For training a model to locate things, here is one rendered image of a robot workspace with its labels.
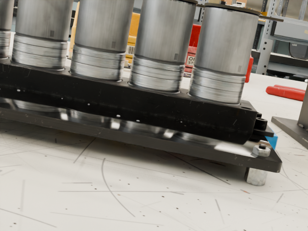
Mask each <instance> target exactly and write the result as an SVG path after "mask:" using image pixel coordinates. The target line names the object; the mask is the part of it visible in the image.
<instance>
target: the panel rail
mask: <svg viewBox="0 0 308 231"><path fill-rule="evenodd" d="M196 6H197V7H200V8H205V6H204V5H201V4H198V5H196ZM259 18H261V19H266V20H271V21H276V22H283V21H284V19H279V18H273V17H268V16H261V15H260V16H259Z"/></svg>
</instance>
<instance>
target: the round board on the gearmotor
mask: <svg viewBox="0 0 308 231"><path fill-rule="evenodd" d="M204 6H215V7H222V8H228V9H234V10H239V11H245V12H249V13H253V14H256V15H258V16H260V15H261V13H260V12H258V11H254V10H253V9H247V7H242V8H241V7H236V6H231V5H227V2H225V1H220V2H219V4H216V3H205V4H204Z"/></svg>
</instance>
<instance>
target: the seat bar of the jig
mask: <svg viewBox="0 0 308 231"><path fill-rule="evenodd" d="M11 57H12V56H11V55H9V56H8V59H0V85H3V86H8V87H13V88H19V89H24V90H29V91H34V92H39V93H44V94H50V95H55V96H60V97H64V98H70V99H76V100H80V101H86V102H90V103H95V104H100V105H106V106H111V107H116V108H121V109H126V110H132V111H137V112H142V113H147V114H152V115H157V116H163V117H168V118H173V119H178V120H182V121H189V122H194V123H198V124H203V125H208V126H213V127H219V128H224V129H229V130H234V131H239V132H245V133H250V134H252V133H253V129H254V125H255V121H256V117H257V113H258V112H257V111H256V109H255V108H254V107H253V106H252V104H251V103H250V102H249V101H247V100H242V99H241V102H240V105H227V104H218V103H213V102H209V101H205V100H201V99H197V98H194V97H192V96H189V95H188V94H187V93H188V89H184V88H181V90H180V93H162V92H156V91H151V90H146V89H142V88H138V87H135V86H132V85H130V84H128V83H129V78H127V77H122V79H121V82H108V81H100V80H94V79H89V78H84V77H79V76H76V75H73V74H70V67H69V66H65V67H64V70H59V71H58V70H45V69H38V68H31V67H27V66H21V65H17V64H14V63H12V62H11V61H12V59H11Z"/></svg>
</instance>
